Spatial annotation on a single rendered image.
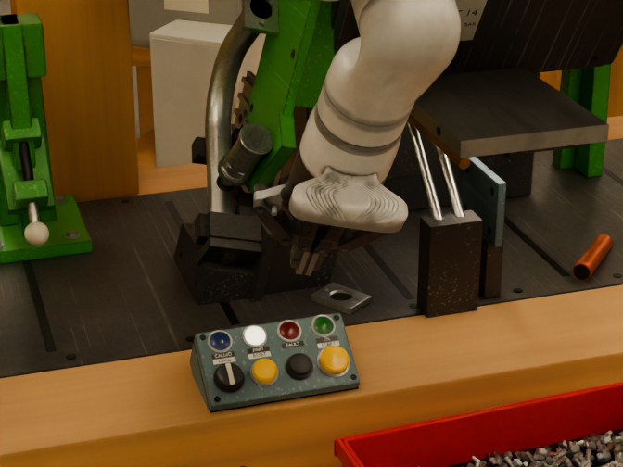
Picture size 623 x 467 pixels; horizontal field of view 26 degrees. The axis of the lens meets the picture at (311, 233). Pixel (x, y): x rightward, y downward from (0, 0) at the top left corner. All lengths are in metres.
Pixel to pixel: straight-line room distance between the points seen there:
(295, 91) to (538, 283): 0.36
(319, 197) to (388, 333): 0.43
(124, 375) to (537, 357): 0.42
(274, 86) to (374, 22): 0.54
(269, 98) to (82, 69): 0.36
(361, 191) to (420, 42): 0.16
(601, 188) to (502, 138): 0.52
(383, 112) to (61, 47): 0.82
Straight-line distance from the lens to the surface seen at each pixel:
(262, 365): 1.29
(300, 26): 1.42
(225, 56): 1.54
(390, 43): 0.92
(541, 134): 1.34
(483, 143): 1.32
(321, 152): 1.04
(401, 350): 1.40
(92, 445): 1.27
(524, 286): 1.54
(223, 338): 1.31
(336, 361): 1.31
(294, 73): 1.42
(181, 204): 1.75
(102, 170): 1.81
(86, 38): 1.75
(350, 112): 1.00
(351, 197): 1.03
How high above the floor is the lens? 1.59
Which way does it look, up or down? 25 degrees down
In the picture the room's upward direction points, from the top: straight up
